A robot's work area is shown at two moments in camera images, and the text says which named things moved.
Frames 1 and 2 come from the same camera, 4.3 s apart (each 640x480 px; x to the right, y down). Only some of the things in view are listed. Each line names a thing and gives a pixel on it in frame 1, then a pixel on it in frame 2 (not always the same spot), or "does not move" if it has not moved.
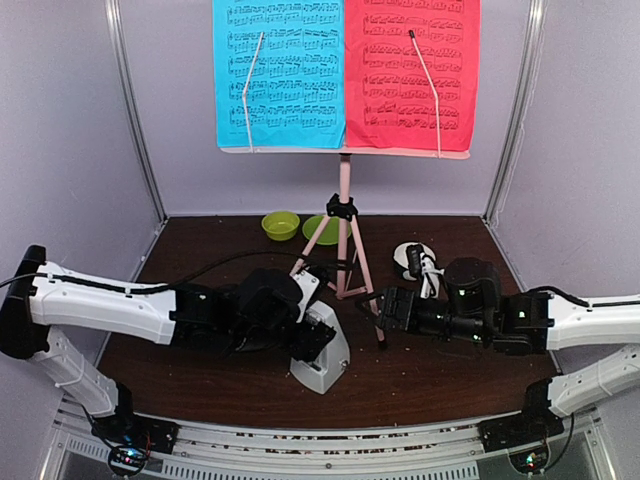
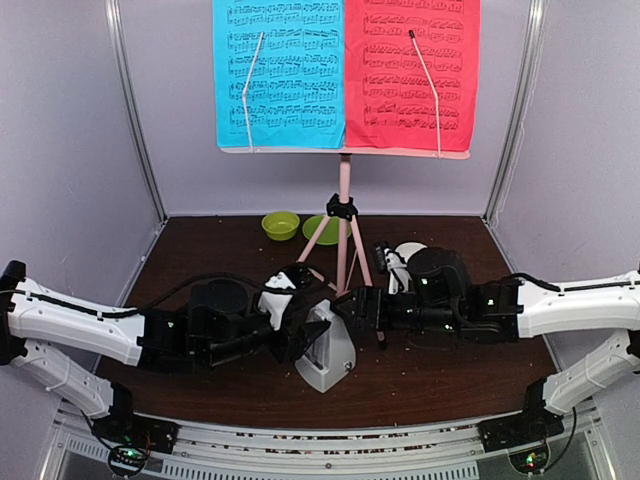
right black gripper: [395, 298] → [366, 296]
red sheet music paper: [412, 72] does not move
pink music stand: [343, 210] does not move
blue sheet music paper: [280, 73] does not move
